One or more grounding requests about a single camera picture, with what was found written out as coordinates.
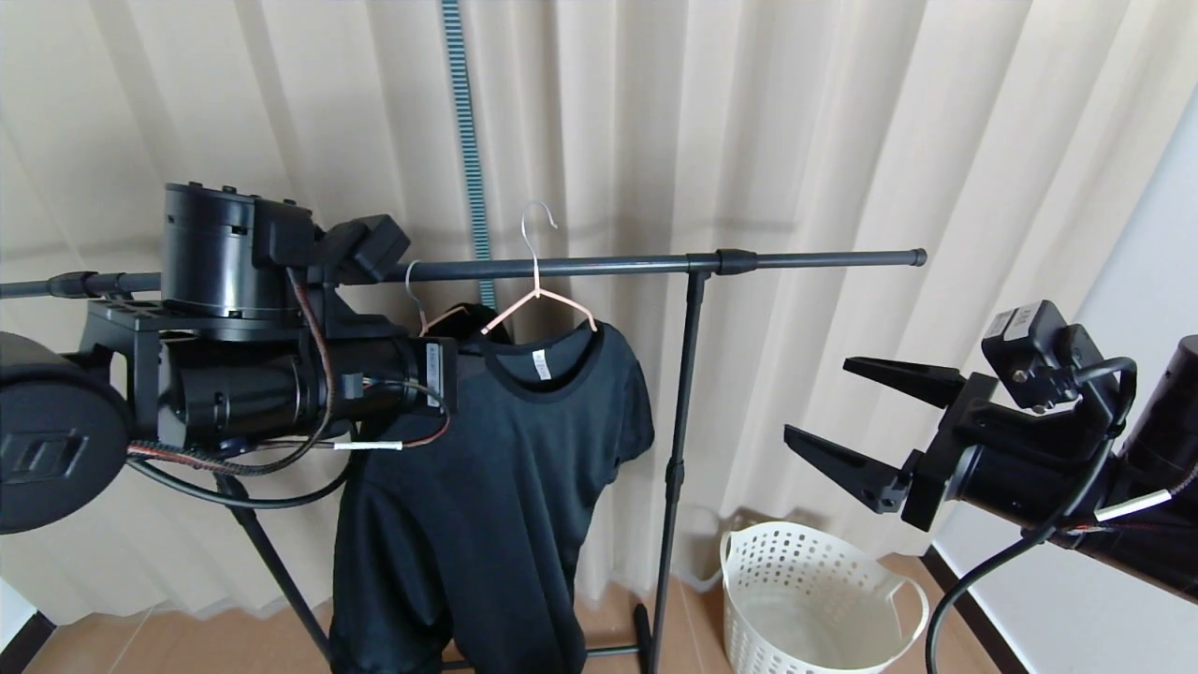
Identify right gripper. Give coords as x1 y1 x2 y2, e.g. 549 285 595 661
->
784 356 1124 535

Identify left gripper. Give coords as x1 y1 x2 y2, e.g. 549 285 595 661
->
159 332 460 450

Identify pink clothes hanger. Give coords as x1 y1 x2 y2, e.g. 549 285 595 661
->
404 260 483 338
480 199 600 336

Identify black shorts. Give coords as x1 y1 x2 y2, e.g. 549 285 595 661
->
423 302 514 349

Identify black garment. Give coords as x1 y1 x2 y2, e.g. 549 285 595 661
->
328 323 656 674

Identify white laundry basket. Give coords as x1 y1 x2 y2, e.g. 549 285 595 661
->
719 521 930 674

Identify black clothes rack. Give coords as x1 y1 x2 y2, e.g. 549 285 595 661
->
0 248 928 674

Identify beige curtain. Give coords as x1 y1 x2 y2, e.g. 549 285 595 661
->
0 0 1198 626

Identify black cable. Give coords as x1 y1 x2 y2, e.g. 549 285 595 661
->
126 457 358 511
925 356 1138 674

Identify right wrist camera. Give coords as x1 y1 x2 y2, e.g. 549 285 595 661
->
981 300 1115 415

